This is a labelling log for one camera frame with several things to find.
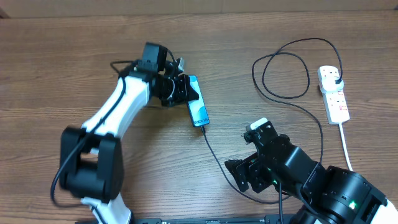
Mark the smartphone with teal screen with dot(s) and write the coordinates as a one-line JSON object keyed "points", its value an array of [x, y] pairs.
{"points": [[197, 109]]}

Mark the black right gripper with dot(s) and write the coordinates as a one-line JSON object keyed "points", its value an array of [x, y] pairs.
{"points": [[255, 173]]}

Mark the white charger plug adapter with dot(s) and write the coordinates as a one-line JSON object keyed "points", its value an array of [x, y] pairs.
{"points": [[331, 84]]}

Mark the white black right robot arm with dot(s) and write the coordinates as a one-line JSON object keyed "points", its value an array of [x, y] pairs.
{"points": [[329, 195]]}

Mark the white power strip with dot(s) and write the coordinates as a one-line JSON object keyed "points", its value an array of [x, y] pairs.
{"points": [[335, 102]]}

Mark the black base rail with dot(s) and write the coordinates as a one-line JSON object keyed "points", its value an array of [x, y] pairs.
{"points": [[268, 219]]}

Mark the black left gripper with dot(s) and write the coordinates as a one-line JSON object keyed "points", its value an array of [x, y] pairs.
{"points": [[185, 90]]}

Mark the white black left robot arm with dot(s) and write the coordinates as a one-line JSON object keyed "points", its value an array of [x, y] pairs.
{"points": [[91, 160]]}

